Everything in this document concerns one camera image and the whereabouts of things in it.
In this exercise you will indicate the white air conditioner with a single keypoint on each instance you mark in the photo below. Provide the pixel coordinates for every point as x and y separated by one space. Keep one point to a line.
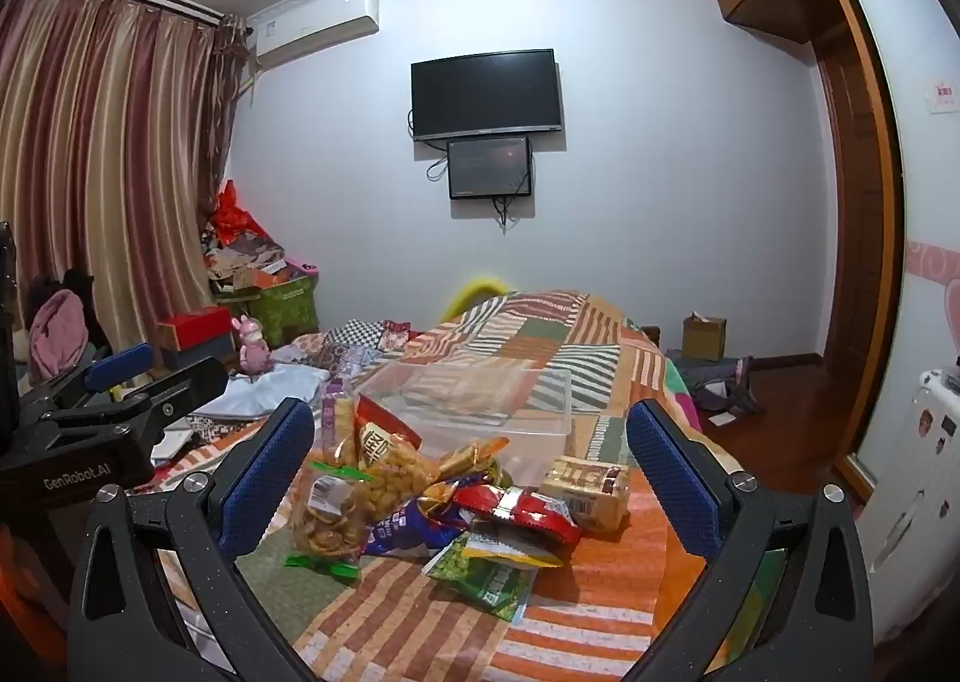
315 25

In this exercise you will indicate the pile of papers and boxes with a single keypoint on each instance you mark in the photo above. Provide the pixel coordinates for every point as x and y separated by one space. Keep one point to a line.
244 258

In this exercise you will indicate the white appliance with stickers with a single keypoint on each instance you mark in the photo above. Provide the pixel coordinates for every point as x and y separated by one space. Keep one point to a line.
937 442

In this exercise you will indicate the clear cookie bag green ends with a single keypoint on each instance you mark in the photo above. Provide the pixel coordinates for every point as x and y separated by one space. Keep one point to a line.
326 517

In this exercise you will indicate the gold foil snack bag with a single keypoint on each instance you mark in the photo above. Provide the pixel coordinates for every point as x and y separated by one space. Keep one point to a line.
469 461

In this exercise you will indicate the small brown box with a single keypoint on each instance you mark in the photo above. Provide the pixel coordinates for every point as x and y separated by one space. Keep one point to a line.
650 335

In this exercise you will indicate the brown cardboard box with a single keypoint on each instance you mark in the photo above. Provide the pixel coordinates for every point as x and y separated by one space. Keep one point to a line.
703 338

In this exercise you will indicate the striped patchwork blanket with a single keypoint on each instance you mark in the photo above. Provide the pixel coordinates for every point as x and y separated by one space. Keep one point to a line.
585 367

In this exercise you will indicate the light blue cloth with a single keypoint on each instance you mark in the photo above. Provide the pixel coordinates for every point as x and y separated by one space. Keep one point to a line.
255 389

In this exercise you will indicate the white wardrobe door pink print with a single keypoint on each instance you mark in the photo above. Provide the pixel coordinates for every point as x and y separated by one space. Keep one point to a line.
930 239

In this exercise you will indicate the clear plastic container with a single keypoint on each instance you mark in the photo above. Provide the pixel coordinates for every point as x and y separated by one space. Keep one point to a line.
465 389

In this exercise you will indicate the dark clothes heap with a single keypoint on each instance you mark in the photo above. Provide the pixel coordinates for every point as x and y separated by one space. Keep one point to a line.
712 378

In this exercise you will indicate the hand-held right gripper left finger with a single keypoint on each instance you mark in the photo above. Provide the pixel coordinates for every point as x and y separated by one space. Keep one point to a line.
266 479

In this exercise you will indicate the striped brown curtain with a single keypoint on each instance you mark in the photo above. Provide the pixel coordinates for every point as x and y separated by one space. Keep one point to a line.
112 164

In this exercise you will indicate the pink cloth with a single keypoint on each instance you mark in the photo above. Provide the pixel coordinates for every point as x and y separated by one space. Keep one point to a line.
56 333

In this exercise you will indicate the small black monitor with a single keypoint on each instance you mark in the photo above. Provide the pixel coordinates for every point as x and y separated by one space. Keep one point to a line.
489 168

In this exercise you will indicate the clear tube purple cap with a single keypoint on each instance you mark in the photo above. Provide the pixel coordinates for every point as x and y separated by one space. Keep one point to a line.
337 419

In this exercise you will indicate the large black television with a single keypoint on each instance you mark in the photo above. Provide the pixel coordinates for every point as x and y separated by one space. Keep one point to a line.
486 93

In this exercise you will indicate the white paper slip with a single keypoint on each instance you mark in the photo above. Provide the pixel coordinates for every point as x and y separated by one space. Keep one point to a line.
724 418

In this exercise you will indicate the green pea snack packet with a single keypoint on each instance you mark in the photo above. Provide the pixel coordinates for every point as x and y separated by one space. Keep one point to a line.
480 577

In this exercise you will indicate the red plastic bag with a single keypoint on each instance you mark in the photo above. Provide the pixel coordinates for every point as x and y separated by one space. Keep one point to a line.
234 217

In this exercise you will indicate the wooden door frame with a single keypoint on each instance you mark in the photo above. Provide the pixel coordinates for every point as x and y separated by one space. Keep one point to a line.
862 202

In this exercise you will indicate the yellow plastic object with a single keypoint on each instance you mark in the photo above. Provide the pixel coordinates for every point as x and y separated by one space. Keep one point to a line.
469 288

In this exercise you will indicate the checkered cloth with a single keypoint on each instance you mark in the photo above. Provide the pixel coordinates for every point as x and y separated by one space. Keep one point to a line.
360 335

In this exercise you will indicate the red white sticker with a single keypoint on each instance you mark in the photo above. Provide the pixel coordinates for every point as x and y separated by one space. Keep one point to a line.
943 97

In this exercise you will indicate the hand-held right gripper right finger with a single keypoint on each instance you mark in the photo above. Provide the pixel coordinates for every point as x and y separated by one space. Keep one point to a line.
667 479

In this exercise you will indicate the blue snack bag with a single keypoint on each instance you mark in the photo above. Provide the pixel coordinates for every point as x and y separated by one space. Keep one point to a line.
405 532

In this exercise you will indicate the beige cracker packet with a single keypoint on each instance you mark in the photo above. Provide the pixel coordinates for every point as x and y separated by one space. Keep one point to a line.
585 494

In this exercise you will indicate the red snack packet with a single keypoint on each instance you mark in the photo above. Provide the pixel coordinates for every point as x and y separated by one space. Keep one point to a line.
525 509

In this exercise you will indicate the green storage box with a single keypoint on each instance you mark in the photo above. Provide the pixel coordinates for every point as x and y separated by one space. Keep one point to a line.
281 310

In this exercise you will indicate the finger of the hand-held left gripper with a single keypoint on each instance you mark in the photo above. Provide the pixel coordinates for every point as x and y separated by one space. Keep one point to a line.
180 389
120 363

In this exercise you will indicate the red puffed snack bag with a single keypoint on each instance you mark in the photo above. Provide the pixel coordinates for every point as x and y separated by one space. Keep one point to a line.
390 487

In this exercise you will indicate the dark grey box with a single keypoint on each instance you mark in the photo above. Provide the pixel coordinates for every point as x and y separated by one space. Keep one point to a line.
202 355

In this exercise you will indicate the red box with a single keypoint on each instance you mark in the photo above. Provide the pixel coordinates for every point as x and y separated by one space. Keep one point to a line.
191 328

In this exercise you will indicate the pink plush toy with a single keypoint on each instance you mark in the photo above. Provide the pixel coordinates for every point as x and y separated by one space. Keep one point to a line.
253 348

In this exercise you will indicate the green yellow snack packet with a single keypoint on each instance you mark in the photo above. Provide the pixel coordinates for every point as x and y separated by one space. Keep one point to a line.
525 554

